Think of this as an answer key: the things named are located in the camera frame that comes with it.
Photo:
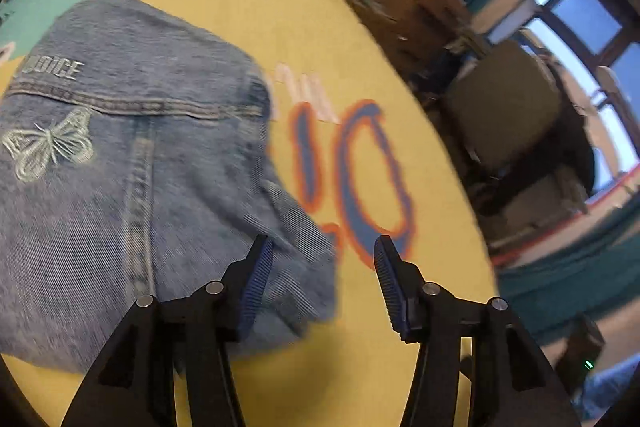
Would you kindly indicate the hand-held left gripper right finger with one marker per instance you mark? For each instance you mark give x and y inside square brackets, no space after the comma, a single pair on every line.
[392,292]

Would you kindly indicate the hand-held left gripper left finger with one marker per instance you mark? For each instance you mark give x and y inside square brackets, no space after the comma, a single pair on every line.
[252,292]

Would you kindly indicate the blue denim jacket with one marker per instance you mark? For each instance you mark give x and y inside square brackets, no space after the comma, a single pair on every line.
[150,187]

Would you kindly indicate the person's blue jeans leg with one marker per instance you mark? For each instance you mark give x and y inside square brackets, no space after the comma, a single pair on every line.
[612,387]

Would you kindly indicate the teal cloth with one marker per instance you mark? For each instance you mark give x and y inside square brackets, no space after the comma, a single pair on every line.
[565,272]

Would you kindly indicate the olive green chair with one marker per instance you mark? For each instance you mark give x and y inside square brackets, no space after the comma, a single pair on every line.
[500,112]

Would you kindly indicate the black coat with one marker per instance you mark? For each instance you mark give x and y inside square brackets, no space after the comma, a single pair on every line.
[575,132]

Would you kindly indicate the yellow printed bedspread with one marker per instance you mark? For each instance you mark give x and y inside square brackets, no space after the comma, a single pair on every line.
[380,57]

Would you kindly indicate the brown cardboard boxes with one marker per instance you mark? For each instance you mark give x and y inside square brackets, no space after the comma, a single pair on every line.
[405,12]

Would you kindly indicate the window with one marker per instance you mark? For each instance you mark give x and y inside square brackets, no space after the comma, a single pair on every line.
[585,17]

